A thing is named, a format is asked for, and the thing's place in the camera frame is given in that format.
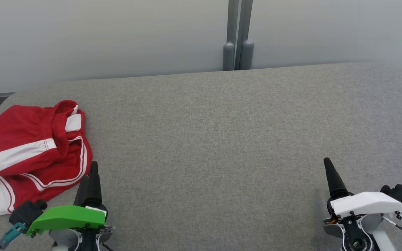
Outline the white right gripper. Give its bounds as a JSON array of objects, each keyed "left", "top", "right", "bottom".
[{"left": 323, "top": 158, "right": 402, "bottom": 241}]

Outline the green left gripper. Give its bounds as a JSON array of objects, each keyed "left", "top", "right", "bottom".
[{"left": 26, "top": 161, "right": 114, "bottom": 251}]

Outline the black cable with teal plug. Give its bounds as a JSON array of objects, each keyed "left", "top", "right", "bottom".
[{"left": 0, "top": 222, "right": 27, "bottom": 251}]

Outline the grey metal partition post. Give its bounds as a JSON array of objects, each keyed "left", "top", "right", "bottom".
[
  {"left": 239, "top": 0, "right": 255, "bottom": 70},
  {"left": 223, "top": 0, "right": 240, "bottom": 71}
]

